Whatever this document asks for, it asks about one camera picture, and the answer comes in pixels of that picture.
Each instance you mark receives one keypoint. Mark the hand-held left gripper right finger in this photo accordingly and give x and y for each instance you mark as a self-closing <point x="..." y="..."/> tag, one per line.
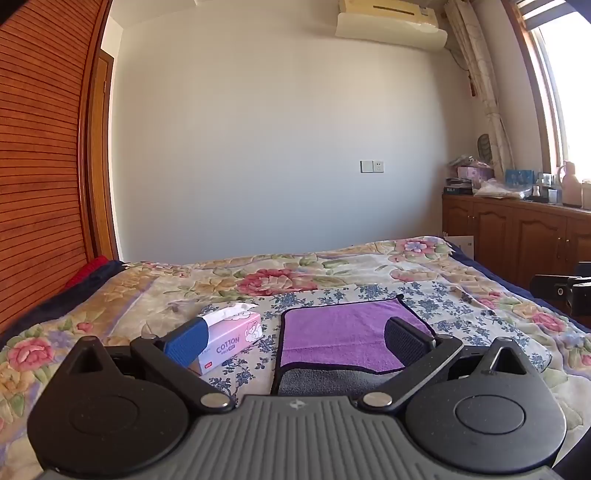
<point x="406" y="344"/>

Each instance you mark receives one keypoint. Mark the wooden door frame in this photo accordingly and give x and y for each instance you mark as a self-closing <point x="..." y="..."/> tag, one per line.
<point x="100" y="161"/>

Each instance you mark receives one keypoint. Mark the pink patterned box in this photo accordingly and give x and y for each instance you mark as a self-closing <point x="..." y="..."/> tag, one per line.
<point x="475" y="173"/>

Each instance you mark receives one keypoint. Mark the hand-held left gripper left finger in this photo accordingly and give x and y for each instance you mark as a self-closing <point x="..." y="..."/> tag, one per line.
<point x="187" y="344"/>

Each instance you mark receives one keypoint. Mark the blue box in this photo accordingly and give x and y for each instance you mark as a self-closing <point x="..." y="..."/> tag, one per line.
<point x="518" y="177"/>

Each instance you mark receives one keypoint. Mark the clear plastic bag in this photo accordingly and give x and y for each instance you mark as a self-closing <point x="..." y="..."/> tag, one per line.
<point x="498" y="190"/>

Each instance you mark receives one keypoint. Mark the red tassel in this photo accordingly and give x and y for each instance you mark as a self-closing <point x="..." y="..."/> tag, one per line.
<point x="471" y="85"/>

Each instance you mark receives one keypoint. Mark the blue floral white cloth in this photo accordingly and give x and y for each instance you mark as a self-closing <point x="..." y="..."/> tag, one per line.
<point x="461" y="314"/>

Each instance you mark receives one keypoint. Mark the dark hand fan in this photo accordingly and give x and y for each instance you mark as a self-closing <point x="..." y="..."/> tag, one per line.
<point x="484" y="147"/>

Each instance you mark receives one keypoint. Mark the floral quilted blanket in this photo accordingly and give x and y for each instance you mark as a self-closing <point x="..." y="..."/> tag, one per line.
<point x="277" y="277"/>

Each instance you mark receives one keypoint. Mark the white cardboard box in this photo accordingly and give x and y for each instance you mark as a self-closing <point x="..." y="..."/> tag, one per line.
<point x="461" y="247"/>

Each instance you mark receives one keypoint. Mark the wooden framed window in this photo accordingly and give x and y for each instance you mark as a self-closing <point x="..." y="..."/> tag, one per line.
<point x="545" y="92"/>

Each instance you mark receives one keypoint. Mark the patterned beige curtain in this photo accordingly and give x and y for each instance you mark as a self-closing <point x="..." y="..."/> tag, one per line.
<point x="485" y="92"/>

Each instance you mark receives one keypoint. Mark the white wall socket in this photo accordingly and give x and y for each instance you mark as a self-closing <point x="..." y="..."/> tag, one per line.
<point x="371" y="166"/>

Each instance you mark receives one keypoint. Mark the stack of books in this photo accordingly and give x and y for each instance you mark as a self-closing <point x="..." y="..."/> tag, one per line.
<point x="458" y="187"/>

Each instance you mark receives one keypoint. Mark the wooden louvered wardrobe door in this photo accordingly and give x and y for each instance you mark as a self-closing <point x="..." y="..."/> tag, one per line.
<point x="41" y="161"/>

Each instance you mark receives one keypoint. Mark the wooden cabinet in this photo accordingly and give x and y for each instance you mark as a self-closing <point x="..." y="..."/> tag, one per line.
<point x="498" y="235"/>

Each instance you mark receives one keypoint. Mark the pink tissue box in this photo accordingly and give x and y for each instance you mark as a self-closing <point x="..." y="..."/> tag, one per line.
<point x="233" y="344"/>

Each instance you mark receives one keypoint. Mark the red cloth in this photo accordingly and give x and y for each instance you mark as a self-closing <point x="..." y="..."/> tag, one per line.
<point x="90" y="270"/>

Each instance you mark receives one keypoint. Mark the purple and grey towel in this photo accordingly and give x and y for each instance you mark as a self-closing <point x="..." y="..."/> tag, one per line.
<point x="332" y="332"/>

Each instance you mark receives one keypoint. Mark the cream air conditioner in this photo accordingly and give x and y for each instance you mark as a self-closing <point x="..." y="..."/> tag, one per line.
<point x="392" y="32"/>

